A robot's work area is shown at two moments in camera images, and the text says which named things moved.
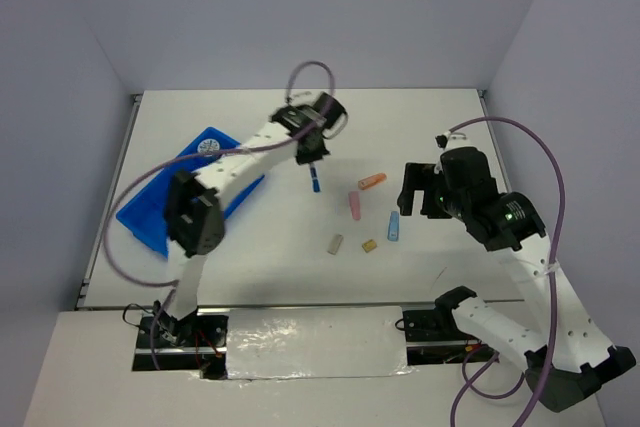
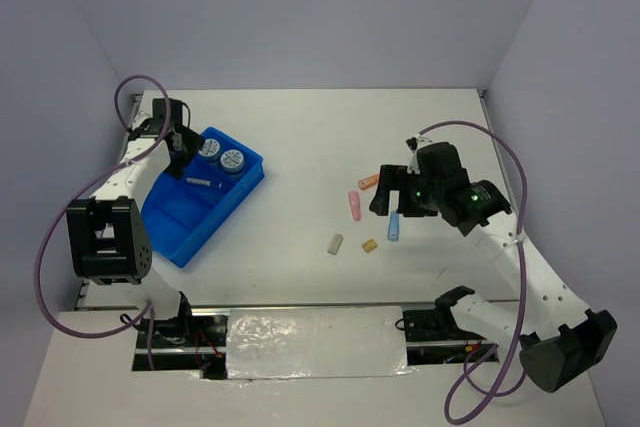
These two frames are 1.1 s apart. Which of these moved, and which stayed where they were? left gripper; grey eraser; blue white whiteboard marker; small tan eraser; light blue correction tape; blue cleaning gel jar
Moved: left gripper; blue white whiteboard marker
Stayed: light blue correction tape; blue cleaning gel jar; small tan eraser; grey eraser
